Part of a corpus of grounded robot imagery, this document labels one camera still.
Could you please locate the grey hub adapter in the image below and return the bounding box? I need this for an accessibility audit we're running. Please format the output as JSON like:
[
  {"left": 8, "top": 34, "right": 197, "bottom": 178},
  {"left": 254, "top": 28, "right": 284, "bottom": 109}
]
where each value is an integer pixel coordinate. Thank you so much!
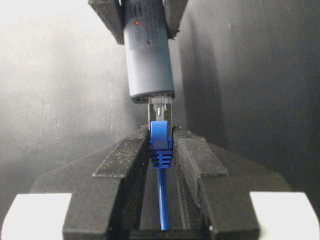
[{"left": 122, "top": 0, "right": 175, "bottom": 104}]

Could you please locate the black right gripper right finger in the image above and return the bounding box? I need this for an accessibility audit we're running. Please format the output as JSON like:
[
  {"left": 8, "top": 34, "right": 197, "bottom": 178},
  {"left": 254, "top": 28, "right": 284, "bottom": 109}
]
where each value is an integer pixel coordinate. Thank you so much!
[{"left": 173, "top": 127, "right": 292, "bottom": 240}]

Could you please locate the blue LAN cable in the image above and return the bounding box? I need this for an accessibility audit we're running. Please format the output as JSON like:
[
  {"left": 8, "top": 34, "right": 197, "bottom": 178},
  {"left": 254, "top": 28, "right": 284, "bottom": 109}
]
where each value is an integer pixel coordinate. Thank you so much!
[{"left": 146, "top": 96, "right": 176, "bottom": 232}]

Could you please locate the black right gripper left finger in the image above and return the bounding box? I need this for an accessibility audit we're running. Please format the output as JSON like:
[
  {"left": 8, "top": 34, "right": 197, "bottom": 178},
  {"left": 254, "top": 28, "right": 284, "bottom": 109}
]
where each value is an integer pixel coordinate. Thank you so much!
[{"left": 31, "top": 126, "right": 149, "bottom": 240}]

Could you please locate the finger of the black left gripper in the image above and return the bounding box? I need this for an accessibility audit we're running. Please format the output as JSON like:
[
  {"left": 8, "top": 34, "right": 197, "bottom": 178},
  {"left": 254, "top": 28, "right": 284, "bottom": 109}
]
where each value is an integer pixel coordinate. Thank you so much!
[
  {"left": 88, "top": 0, "right": 125, "bottom": 45},
  {"left": 163, "top": 0, "right": 189, "bottom": 40}
]

